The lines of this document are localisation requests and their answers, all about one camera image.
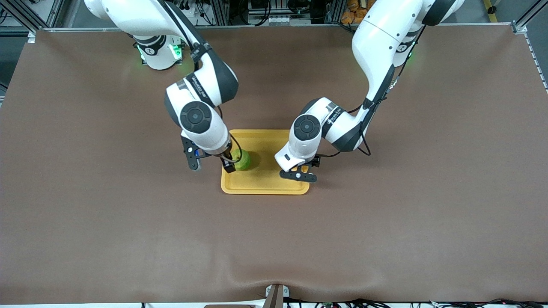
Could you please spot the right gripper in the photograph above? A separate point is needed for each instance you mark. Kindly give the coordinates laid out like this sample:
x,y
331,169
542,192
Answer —
x,y
226,163

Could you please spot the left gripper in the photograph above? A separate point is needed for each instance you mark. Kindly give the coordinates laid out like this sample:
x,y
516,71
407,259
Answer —
x,y
315,161

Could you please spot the green apple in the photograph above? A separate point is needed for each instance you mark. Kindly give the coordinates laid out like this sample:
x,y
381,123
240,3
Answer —
x,y
243,159

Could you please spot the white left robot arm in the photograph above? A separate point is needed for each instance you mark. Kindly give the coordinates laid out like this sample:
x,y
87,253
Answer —
x,y
381,38

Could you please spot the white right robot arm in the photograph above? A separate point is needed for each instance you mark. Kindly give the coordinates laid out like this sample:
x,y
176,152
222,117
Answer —
x,y
197,115

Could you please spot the yellow plastic tray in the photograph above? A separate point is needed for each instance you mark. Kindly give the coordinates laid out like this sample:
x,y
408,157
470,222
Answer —
x,y
265,179

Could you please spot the brown table cover mat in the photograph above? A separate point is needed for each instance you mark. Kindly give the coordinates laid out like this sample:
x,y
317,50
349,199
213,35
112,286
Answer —
x,y
274,244

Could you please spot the metal table edge clamp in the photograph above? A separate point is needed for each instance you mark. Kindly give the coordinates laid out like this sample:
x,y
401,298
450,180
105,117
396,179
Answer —
x,y
276,296

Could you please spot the white terminal strip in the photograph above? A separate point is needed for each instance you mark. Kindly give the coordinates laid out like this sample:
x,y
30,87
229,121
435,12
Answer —
x,y
280,20

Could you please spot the white power strip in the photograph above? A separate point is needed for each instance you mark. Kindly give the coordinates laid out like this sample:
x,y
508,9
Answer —
x,y
190,7

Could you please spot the bag of orange objects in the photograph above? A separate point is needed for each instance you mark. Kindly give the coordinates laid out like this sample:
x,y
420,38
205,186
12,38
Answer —
x,y
353,10

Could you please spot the aluminium frame post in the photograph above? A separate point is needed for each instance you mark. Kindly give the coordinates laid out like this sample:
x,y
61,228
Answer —
x,y
335,10
220,12
25,15

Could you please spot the metal corner bracket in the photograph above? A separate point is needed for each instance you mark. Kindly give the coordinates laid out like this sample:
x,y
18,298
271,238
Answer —
x,y
519,28
31,37

